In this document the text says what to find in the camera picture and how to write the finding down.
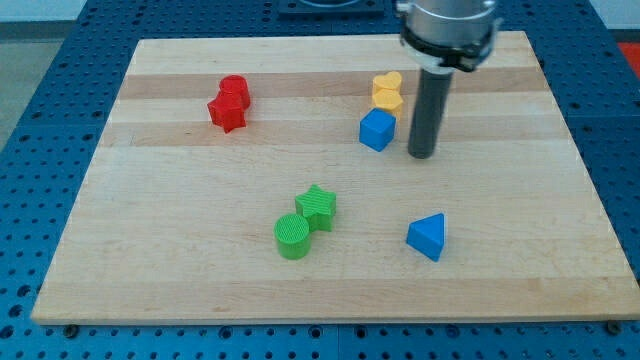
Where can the green star block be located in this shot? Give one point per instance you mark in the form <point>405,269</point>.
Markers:
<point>318,207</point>

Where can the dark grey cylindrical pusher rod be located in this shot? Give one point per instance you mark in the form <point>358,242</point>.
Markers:
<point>432,93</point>

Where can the blue cube block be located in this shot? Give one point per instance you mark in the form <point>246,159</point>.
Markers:
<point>377,129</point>

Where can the yellow heart block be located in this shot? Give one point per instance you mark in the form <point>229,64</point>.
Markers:
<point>390,81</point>

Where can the red cylinder block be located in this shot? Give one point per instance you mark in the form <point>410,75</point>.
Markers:
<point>236,85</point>

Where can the green cylinder block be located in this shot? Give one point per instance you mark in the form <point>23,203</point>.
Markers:
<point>292,232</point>

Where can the red star block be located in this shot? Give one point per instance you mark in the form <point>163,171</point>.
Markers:
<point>227,111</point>

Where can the wooden board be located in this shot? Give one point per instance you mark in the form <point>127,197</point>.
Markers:
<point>229,186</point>

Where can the blue triangle block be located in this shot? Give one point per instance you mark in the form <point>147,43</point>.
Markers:
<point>428,236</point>

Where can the yellow hexagon block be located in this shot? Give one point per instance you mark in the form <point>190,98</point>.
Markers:
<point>389,101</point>

